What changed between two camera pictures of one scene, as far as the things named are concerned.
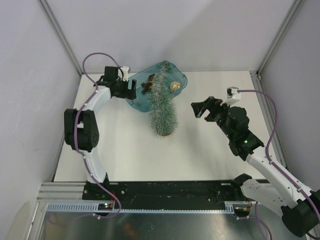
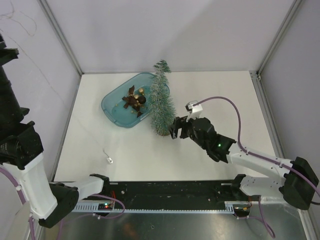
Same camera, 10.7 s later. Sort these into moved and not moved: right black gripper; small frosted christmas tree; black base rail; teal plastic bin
Moved: right black gripper; teal plastic bin
Not moved: black base rail; small frosted christmas tree
